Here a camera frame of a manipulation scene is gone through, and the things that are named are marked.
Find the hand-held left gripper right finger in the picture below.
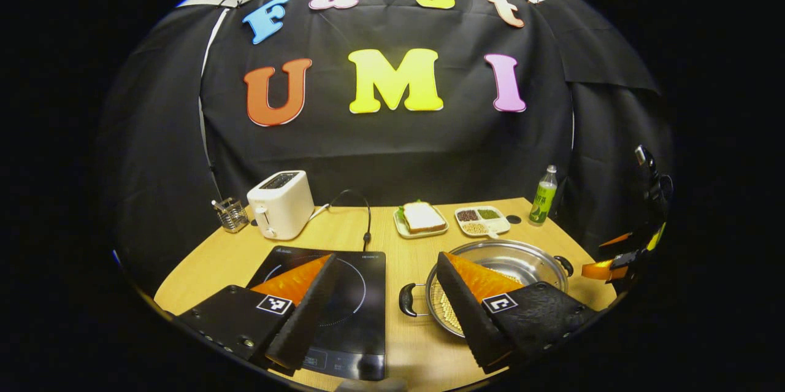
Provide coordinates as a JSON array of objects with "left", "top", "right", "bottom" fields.
[{"left": 435, "top": 251, "right": 605, "bottom": 374}]

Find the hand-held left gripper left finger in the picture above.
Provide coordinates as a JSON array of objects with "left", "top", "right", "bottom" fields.
[{"left": 178, "top": 253, "right": 339, "bottom": 372}]

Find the black induction cooktop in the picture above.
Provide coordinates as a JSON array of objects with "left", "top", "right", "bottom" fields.
[{"left": 245, "top": 246, "right": 387, "bottom": 382}]

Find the stainless steel pot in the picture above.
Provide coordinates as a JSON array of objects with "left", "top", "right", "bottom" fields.
[{"left": 399, "top": 240, "right": 575, "bottom": 339}]

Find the pile of soybeans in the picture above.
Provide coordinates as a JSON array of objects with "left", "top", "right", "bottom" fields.
[{"left": 432, "top": 285, "right": 467, "bottom": 334}]

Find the green drink bottle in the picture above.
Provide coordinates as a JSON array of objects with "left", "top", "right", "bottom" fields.
[{"left": 529, "top": 164, "right": 558, "bottom": 226}]

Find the small white plate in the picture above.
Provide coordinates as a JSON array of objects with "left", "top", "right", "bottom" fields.
[{"left": 393, "top": 201, "right": 449, "bottom": 239}]

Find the white divided bean dish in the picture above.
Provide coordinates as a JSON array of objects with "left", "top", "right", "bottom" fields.
[{"left": 454, "top": 206, "right": 511, "bottom": 239}]

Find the white toaster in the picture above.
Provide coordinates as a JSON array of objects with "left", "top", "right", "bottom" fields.
[{"left": 247, "top": 170, "right": 315, "bottom": 240}]

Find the black backdrop cloth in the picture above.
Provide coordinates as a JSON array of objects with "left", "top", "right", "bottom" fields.
[{"left": 98, "top": 0, "right": 675, "bottom": 298}]

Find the black power cable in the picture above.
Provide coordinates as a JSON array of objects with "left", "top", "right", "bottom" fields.
[{"left": 328, "top": 189, "right": 373, "bottom": 252}]

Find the metal wire utensil holder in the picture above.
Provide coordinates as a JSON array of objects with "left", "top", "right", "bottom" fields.
[{"left": 212, "top": 197, "right": 249, "bottom": 233}]

